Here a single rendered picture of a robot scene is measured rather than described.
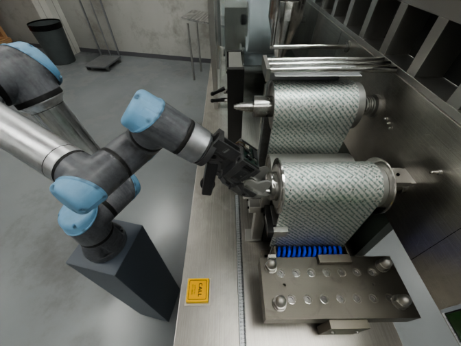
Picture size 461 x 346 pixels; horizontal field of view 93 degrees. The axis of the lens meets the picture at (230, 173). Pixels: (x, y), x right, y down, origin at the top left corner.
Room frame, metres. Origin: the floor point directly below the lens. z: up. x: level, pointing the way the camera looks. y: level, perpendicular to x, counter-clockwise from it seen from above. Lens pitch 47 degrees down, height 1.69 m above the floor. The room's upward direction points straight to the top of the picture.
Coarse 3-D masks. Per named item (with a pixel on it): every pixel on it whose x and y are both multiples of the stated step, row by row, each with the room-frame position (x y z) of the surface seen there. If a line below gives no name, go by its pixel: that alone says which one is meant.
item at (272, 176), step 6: (270, 174) 0.37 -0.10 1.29; (276, 174) 0.37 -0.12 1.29; (270, 180) 0.36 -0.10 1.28; (276, 180) 0.35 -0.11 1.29; (270, 186) 0.35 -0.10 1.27; (276, 186) 0.34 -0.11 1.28; (270, 192) 0.34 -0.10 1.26; (276, 192) 0.33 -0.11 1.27; (270, 198) 0.33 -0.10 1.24; (276, 198) 0.33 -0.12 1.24
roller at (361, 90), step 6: (360, 84) 0.61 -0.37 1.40; (270, 90) 0.68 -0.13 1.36; (360, 90) 0.59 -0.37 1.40; (360, 96) 0.57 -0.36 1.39; (360, 102) 0.56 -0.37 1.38; (360, 108) 0.55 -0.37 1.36; (360, 114) 0.55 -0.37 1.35; (270, 120) 0.61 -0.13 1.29; (354, 120) 0.55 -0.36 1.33; (270, 126) 0.59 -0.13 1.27; (354, 126) 0.56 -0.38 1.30
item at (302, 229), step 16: (288, 224) 0.30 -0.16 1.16; (304, 224) 0.30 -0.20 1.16; (320, 224) 0.30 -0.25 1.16; (336, 224) 0.30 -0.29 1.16; (352, 224) 0.30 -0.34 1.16; (272, 240) 0.30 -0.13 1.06; (288, 240) 0.30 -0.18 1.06; (304, 240) 0.30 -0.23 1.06; (320, 240) 0.30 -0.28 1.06; (336, 240) 0.30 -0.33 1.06
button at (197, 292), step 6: (192, 282) 0.22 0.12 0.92; (198, 282) 0.22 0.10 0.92; (204, 282) 0.22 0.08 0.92; (192, 288) 0.20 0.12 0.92; (198, 288) 0.20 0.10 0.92; (204, 288) 0.20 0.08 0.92; (192, 294) 0.19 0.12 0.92; (198, 294) 0.19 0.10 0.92; (204, 294) 0.19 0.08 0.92; (186, 300) 0.17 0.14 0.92; (192, 300) 0.17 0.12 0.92; (198, 300) 0.17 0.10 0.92; (204, 300) 0.17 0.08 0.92
